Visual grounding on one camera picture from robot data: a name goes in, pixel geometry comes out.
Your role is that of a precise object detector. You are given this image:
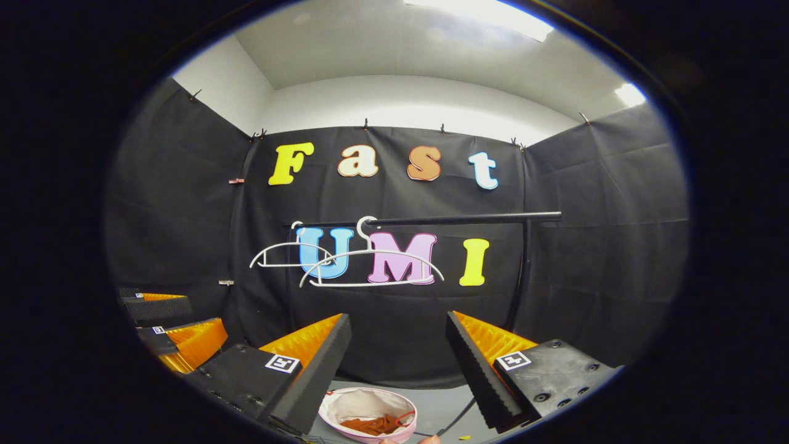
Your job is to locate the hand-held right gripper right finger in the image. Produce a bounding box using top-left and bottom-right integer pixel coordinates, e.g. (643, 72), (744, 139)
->
(445, 310), (622, 432)

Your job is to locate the white plastic clothes hanger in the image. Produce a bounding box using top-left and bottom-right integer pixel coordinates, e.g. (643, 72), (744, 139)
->
(250, 221), (337, 269)
(299, 216), (446, 289)

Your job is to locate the black floor cable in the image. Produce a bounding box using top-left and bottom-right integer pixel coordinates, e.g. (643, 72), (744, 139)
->
(435, 398), (476, 437)

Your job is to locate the black backdrop cloth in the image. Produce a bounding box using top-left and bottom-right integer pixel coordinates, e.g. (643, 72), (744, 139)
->
(105, 77), (690, 389)

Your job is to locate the pink white laundry hamper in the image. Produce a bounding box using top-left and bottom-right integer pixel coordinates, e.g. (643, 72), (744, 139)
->
(318, 387), (419, 444)

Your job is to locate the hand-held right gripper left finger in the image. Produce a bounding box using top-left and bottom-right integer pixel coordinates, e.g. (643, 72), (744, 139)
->
(185, 313), (353, 436)

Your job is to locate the small ceiling light panel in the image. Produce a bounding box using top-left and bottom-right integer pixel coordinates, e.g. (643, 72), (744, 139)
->
(615, 82), (647, 107)

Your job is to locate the black metal clothes rack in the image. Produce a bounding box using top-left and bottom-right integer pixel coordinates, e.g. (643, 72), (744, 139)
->
(290, 212), (563, 332)

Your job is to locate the orange corduroy jacket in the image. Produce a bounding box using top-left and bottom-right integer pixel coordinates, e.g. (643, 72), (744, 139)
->
(339, 413), (407, 437)

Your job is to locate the large ceiling light panel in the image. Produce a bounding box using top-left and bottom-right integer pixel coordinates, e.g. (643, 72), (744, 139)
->
(404, 0), (555, 43)

